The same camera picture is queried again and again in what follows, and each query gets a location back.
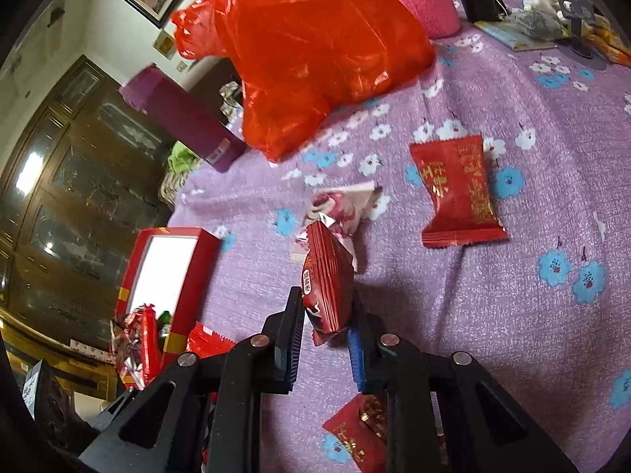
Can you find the dark wooden cabinet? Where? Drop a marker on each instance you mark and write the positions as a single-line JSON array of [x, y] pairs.
[[79, 186]]

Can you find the orange yellow snack packs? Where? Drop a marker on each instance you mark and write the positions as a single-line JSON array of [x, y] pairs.
[[608, 42]]

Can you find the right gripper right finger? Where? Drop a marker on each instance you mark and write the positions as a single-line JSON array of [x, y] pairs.
[[369, 369]]

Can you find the green cloth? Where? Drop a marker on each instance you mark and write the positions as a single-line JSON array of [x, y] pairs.
[[182, 159]]

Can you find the purple phone stand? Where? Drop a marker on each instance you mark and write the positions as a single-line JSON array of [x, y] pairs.
[[577, 13]]

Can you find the red gift box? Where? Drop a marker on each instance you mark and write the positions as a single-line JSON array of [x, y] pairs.
[[170, 268]]

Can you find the red gold snack bag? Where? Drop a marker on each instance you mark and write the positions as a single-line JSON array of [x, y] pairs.
[[357, 432]]

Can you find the purple thermos bottle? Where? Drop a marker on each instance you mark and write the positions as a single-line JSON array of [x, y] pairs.
[[154, 93]]

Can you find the long red biscuit pack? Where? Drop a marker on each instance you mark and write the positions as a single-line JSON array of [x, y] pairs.
[[142, 356]]

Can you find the large red flat packet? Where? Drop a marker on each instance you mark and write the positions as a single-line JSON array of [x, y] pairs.
[[207, 343]]

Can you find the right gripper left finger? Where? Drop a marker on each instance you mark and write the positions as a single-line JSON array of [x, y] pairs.
[[281, 357]]

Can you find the grey plastic pouch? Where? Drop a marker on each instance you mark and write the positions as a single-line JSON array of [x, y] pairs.
[[537, 25]]

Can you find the red plastic bag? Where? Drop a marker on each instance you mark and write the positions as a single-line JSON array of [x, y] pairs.
[[300, 59]]

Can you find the pink bear snack packet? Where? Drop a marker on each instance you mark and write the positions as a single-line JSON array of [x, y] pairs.
[[340, 209]]

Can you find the blue booklet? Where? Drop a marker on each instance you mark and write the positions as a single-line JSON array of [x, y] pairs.
[[512, 38]]

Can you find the black charger box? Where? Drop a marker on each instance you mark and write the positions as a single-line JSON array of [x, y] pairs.
[[483, 10]]

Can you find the purple floral tablecloth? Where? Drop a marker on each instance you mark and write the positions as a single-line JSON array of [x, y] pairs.
[[547, 312]]

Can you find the green snack packet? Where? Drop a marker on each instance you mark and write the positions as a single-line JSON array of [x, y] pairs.
[[164, 323]]

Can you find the red jujube snack packet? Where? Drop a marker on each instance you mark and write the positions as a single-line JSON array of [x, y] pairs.
[[453, 172]]

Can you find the red flower snack packet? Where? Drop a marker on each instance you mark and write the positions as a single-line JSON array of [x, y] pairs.
[[327, 283]]

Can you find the white tissue wad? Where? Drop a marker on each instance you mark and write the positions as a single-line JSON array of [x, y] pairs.
[[551, 7]]

